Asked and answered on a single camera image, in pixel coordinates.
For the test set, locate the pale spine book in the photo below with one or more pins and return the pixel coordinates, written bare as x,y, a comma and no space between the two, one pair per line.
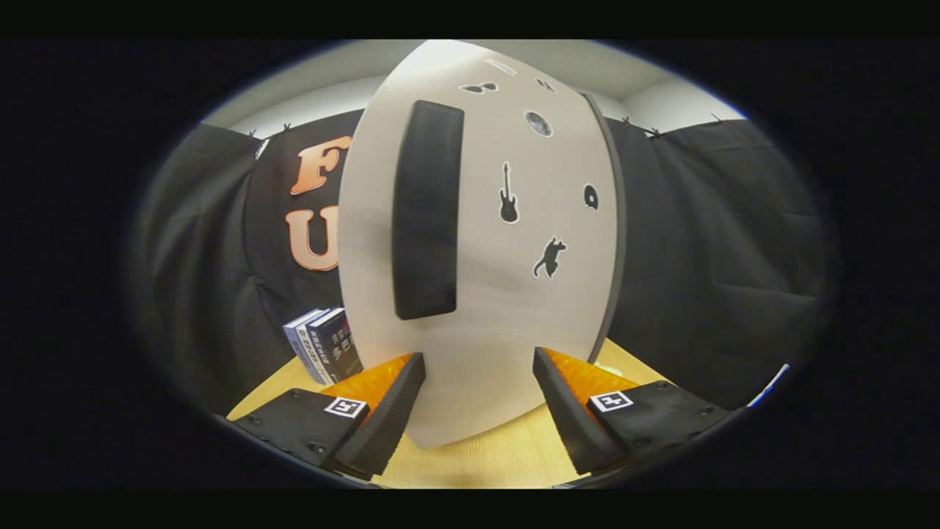
296,342

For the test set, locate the white blue object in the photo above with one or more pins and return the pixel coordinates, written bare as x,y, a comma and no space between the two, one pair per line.
767,386

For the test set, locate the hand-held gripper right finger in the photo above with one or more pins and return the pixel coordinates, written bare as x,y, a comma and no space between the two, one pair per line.
569,415

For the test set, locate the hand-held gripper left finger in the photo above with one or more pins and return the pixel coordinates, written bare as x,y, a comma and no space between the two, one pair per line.
393,411

